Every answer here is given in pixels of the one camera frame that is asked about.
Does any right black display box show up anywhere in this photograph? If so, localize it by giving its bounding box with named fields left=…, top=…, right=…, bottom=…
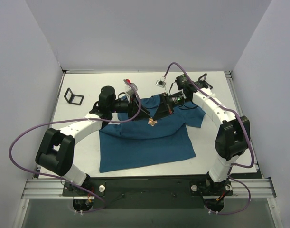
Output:
left=197, top=73, right=213, bottom=89

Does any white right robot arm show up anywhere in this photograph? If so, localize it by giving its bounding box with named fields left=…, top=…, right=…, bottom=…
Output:
left=153, top=74, right=250, bottom=183

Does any left black display box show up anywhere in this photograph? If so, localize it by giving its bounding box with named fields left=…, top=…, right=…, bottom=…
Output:
left=64, top=88, right=84, bottom=106

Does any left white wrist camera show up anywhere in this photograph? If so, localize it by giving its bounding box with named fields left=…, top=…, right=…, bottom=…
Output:
left=124, top=79, right=138, bottom=100

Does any gold leaf brooch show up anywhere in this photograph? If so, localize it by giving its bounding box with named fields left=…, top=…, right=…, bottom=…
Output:
left=148, top=117, right=157, bottom=126

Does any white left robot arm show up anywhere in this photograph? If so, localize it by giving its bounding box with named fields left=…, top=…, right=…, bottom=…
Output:
left=35, top=80, right=149, bottom=196

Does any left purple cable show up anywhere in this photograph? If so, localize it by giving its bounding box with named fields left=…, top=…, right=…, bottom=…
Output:
left=8, top=79, right=143, bottom=213

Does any black display box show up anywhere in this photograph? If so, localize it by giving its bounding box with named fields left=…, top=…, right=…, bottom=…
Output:
left=197, top=73, right=213, bottom=89
left=64, top=88, right=84, bottom=106

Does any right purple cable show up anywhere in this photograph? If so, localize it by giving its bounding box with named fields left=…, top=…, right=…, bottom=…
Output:
left=164, top=62, right=256, bottom=216

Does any purple cable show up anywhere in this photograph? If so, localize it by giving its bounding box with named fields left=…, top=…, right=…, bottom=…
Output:
left=164, top=62, right=256, bottom=216
left=8, top=79, right=143, bottom=213

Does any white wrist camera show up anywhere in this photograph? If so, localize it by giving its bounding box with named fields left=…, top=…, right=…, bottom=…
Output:
left=155, top=77, right=167, bottom=91
left=124, top=79, right=138, bottom=100

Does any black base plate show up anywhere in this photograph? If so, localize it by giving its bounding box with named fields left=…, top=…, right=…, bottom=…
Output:
left=62, top=175, right=233, bottom=211

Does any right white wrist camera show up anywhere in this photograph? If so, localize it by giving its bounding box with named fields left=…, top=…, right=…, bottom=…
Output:
left=155, top=77, right=167, bottom=91

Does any blue t-shirt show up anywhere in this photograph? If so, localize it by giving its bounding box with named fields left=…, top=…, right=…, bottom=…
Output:
left=99, top=102, right=205, bottom=173

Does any aluminium frame rail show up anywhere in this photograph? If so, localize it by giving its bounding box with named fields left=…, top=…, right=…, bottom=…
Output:
left=21, top=179, right=73, bottom=200

